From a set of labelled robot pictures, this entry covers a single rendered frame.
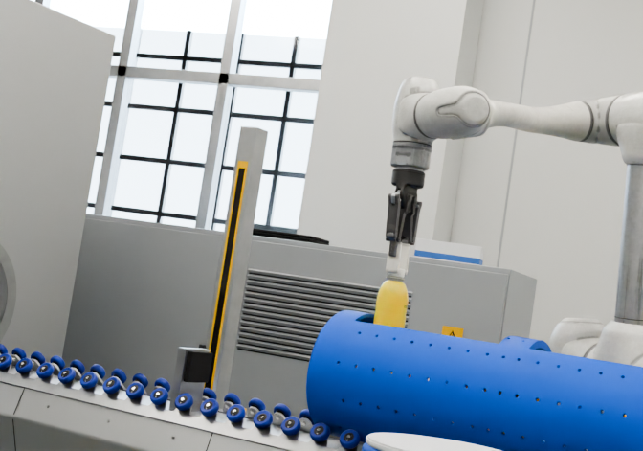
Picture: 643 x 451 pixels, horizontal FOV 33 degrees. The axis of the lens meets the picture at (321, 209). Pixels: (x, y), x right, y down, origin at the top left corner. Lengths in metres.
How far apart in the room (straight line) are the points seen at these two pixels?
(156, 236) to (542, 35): 2.09
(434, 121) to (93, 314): 2.40
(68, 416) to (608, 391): 1.35
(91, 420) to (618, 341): 1.28
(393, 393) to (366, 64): 3.03
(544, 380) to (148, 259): 2.43
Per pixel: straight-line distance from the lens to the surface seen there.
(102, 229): 4.48
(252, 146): 3.10
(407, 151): 2.46
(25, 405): 2.94
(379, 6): 5.22
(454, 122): 2.32
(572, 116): 2.73
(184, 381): 2.72
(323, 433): 2.43
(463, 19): 5.09
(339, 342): 2.40
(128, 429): 2.71
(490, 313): 3.84
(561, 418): 2.19
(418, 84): 2.48
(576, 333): 2.80
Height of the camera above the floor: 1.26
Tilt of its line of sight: 4 degrees up
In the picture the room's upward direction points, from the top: 9 degrees clockwise
